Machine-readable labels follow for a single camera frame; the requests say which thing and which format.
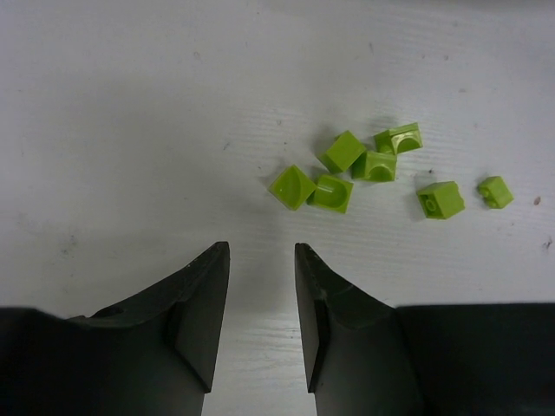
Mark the orange lego brick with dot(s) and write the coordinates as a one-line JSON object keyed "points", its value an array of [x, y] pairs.
{"points": [[495, 193]]}

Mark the green lego brick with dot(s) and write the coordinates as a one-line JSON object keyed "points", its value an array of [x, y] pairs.
{"points": [[441, 200], [343, 153], [375, 167], [383, 142], [292, 187], [331, 193], [405, 138]]}

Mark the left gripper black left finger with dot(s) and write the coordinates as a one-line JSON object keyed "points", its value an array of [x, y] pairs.
{"points": [[155, 352]]}

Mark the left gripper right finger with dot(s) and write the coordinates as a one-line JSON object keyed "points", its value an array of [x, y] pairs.
{"points": [[355, 356]]}

